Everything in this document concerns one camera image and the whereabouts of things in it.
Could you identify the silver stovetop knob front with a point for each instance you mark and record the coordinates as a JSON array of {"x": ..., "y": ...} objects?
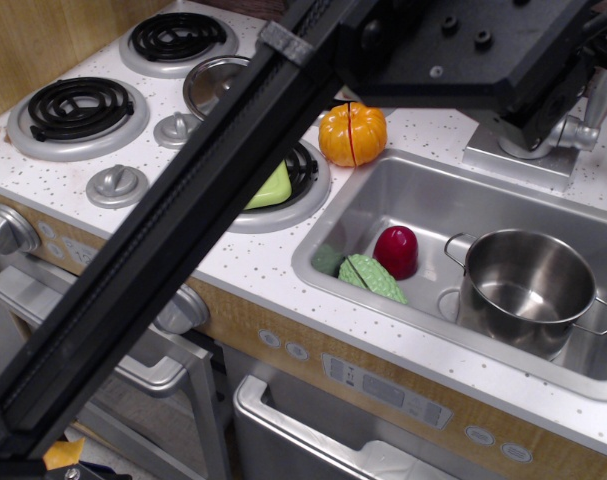
[{"x": 117, "y": 187}]

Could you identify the steel pot lid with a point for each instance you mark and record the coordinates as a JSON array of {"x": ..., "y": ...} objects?
[{"x": 208, "y": 81}]

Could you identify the red toy fruit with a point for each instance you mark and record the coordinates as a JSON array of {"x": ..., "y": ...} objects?
[{"x": 397, "y": 251}]

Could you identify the silver stovetop knob middle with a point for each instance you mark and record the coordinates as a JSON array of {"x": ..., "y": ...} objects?
[{"x": 174, "y": 131}]

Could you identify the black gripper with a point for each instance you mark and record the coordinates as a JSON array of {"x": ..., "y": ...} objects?
[{"x": 542, "y": 85}]

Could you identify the green toy bitter gourd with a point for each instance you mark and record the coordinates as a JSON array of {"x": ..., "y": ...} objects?
[{"x": 367, "y": 273}]

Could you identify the silver oven door handle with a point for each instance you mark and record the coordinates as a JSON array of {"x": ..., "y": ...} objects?
[{"x": 157, "y": 364}]

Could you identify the silver oven knob right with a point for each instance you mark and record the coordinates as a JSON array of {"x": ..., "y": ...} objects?
[{"x": 184, "y": 312}]

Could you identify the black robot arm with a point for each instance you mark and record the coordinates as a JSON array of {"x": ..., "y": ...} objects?
[{"x": 400, "y": 54}]

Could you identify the back left stove burner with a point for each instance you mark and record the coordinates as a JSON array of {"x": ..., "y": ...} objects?
[{"x": 169, "y": 45}]

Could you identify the silver stovetop knob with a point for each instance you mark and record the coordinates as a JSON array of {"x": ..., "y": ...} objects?
[
  {"x": 174, "y": 131},
  {"x": 117, "y": 187}
]

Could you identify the steel pot with handles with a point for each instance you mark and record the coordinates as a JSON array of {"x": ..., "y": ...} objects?
[{"x": 528, "y": 290}]

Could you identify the stove burner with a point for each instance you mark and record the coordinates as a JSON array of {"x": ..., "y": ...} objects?
[
  {"x": 309, "y": 175},
  {"x": 78, "y": 119},
  {"x": 169, "y": 45}
]

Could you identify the front left stove burner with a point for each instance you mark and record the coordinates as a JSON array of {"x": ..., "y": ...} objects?
[{"x": 78, "y": 119}]

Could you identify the silver oven knob left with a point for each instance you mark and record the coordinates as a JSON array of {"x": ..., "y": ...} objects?
[{"x": 16, "y": 233}]

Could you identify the front right stove burner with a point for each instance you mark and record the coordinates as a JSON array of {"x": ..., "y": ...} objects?
[{"x": 309, "y": 175}]

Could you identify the silver dishwasher door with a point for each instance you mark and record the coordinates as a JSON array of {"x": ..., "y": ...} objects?
[{"x": 305, "y": 434}]

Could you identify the yellow tape piece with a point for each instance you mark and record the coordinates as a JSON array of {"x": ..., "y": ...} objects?
[{"x": 63, "y": 454}]

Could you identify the orange toy pumpkin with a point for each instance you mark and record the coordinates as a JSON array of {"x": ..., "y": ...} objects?
[{"x": 353, "y": 134}]

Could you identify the silver oven knob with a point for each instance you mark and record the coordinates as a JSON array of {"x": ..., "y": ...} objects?
[
  {"x": 184, "y": 312},
  {"x": 16, "y": 233}
]

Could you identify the silver toy sink basin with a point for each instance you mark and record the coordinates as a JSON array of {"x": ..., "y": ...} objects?
[{"x": 437, "y": 202}]

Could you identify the green toy cutting board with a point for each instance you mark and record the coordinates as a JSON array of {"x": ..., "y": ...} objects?
[{"x": 275, "y": 190}]

